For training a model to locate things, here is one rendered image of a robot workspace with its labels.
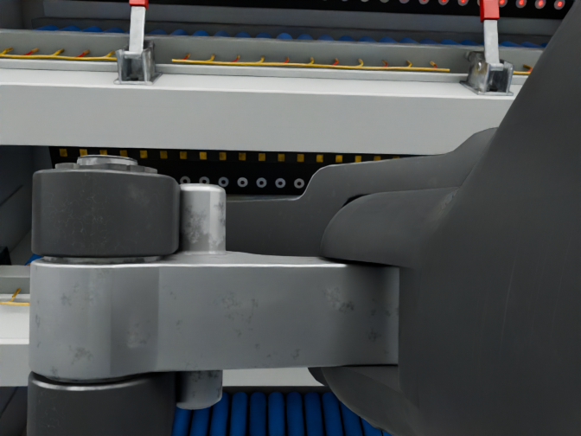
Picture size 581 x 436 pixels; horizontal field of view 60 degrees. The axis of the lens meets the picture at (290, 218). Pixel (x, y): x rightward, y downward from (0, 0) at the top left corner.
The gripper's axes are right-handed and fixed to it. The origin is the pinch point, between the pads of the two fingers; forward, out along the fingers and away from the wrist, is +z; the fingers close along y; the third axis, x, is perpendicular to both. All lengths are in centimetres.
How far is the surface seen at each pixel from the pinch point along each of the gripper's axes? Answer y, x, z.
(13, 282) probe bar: -25.9, -4.6, 24.7
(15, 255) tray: -29.2, -2.8, 32.0
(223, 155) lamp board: -9.1, 7.9, 33.7
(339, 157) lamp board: 3.1, 7.9, 33.7
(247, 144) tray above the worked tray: -6.1, 6.7, 18.4
